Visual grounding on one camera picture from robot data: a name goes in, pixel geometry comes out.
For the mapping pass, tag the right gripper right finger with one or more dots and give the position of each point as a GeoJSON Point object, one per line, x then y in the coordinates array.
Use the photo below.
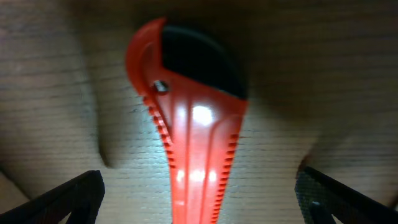
{"type": "Point", "coordinates": [323, 199]}

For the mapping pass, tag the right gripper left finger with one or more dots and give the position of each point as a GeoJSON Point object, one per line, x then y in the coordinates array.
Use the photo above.
{"type": "Point", "coordinates": [78, 199]}

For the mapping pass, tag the orange utility knife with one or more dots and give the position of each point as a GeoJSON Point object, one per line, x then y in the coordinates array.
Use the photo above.
{"type": "Point", "coordinates": [195, 94]}

